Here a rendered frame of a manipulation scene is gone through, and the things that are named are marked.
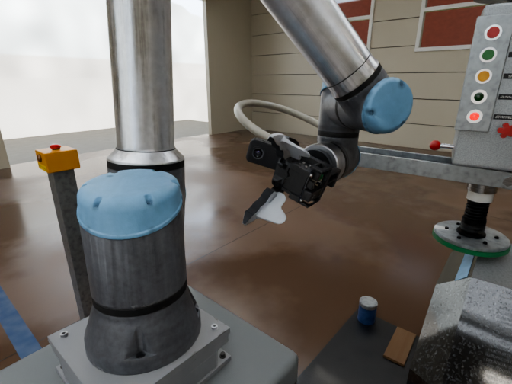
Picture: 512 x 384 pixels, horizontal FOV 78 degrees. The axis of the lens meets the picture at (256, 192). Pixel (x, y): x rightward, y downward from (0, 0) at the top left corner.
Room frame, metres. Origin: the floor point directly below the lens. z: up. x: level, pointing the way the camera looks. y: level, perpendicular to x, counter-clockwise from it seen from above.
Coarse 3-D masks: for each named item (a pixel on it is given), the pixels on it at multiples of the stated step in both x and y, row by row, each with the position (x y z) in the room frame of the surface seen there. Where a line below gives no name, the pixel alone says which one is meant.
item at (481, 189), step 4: (468, 184) 0.96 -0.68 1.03; (472, 184) 0.94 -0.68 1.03; (476, 184) 0.93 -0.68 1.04; (468, 188) 0.96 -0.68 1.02; (472, 188) 0.94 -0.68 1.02; (476, 188) 0.93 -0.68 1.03; (480, 188) 0.92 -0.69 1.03; (484, 188) 0.92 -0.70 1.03; (488, 188) 0.91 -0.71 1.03; (492, 188) 0.91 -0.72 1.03; (496, 188) 0.92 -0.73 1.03; (476, 192) 0.93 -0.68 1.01; (480, 192) 0.92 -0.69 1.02; (484, 192) 0.92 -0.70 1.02; (488, 192) 0.91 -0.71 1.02; (492, 192) 0.91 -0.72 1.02; (496, 192) 0.92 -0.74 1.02
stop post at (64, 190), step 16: (48, 160) 1.19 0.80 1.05; (64, 160) 1.23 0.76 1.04; (48, 176) 1.25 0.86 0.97; (64, 176) 1.24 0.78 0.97; (64, 192) 1.23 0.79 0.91; (64, 208) 1.22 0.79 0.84; (64, 224) 1.21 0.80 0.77; (64, 240) 1.24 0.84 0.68; (80, 240) 1.24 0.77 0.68; (80, 256) 1.24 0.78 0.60; (80, 272) 1.23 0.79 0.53; (80, 288) 1.22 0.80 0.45; (80, 304) 1.22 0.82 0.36
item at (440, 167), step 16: (368, 160) 1.07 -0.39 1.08; (384, 160) 1.05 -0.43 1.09; (400, 160) 1.02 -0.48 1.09; (416, 160) 1.00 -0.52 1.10; (432, 160) 1.07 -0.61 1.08; (448, 160) 1.05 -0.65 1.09; (432, 176) 0.97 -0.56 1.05; (448, 176) 0.95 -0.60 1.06; (464, 176) 0.93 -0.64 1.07; (480, 176) 0.91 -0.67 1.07; (496, 176) 0.89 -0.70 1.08
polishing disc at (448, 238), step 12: (456, 228) 0.98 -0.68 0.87; (444, 240) 0.92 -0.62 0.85; (456, 240) 0.90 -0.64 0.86; (468, 240) 0.90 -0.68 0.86; (480, 240) 0.90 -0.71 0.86; (492, 240) 0.90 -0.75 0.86; (504, 240) 0.90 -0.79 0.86; (468, 252) 0.86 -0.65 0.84; (480, 252) 0.85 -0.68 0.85; (492, 252) 0.85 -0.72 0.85; (504, 252) 0.85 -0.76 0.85
